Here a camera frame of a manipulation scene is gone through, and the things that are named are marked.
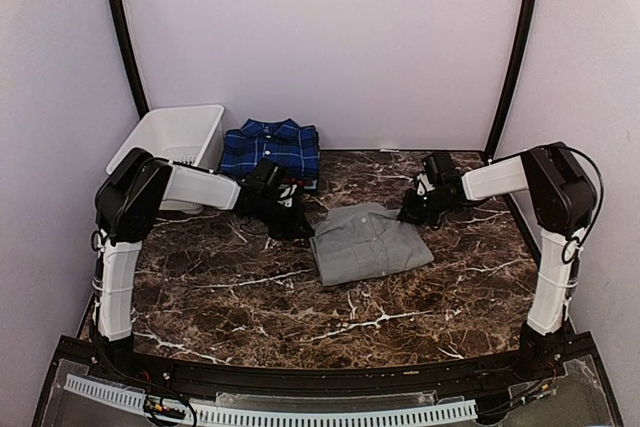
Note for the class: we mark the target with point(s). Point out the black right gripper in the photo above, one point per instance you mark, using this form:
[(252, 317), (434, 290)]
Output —
[(408, 212)]

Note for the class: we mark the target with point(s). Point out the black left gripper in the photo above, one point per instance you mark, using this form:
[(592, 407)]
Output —
[(293, 230)]

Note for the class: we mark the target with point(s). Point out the grey long sleeve shirt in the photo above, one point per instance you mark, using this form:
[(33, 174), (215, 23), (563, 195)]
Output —
[(366, 241)]

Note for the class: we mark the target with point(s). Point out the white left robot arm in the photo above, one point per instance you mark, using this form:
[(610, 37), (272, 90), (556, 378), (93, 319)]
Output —
[(128, 202)]

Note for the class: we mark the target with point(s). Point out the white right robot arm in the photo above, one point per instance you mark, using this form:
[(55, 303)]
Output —
[(566, 204)]

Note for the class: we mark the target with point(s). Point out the black red folded shirt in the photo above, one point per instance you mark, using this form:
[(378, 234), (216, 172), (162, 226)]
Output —
[(294, 181)]

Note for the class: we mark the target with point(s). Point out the blue plaid folded shirt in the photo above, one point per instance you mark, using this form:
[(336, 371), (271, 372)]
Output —
[(291, 146)]

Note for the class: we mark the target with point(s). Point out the white plastic bin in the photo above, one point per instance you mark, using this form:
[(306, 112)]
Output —
[(191, 137)]

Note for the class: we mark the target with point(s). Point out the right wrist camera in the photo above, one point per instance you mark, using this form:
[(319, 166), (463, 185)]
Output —
[(422, 185)]

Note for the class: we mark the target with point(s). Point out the black front rail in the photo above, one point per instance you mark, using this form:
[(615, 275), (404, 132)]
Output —
[(481, 376)]

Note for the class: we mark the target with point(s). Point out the white slotted cable duct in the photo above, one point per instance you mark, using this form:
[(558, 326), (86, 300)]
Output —
[(254, 410)]

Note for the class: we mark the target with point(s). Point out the right black frame post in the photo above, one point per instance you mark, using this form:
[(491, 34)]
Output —
[(511, 78)]

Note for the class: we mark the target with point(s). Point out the black frame post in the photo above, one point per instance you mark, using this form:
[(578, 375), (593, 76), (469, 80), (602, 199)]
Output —
[(121, 28), (511, 78)]

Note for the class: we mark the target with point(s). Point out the left black frame post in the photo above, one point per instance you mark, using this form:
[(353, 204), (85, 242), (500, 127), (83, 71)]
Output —
[(121, 28)]

